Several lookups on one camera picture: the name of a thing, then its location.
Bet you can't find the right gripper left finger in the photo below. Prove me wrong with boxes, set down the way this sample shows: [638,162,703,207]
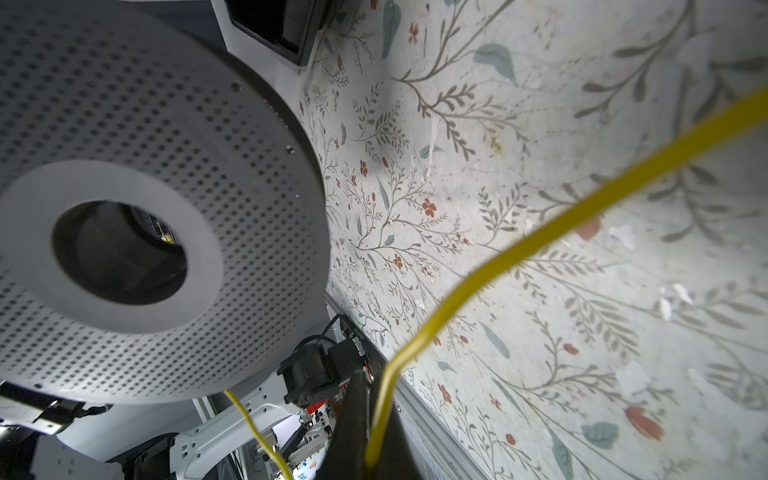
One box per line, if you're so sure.
[315,369,370,480]

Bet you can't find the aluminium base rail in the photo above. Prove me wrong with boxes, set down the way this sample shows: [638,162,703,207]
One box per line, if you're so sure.
[323,293,493,480]

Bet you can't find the floral table mat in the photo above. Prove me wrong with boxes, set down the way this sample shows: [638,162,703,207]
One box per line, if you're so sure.
[299,1,767,479]

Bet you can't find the grey perforated cable spool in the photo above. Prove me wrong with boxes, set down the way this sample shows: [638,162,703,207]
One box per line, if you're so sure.
[1,1,330,404]

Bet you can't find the black plastic bin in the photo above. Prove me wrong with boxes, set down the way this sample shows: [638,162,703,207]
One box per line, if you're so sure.
[225,0,331,67]

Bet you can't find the yellow cable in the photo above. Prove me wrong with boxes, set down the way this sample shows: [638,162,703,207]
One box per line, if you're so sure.
[223,86,768,480]

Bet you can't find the white plastic bin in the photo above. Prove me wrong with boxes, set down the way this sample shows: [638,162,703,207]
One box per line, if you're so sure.
[211,0,309,106]

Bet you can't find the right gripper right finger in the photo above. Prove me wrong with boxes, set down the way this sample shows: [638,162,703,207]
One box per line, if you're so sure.
[374,404,422,480]

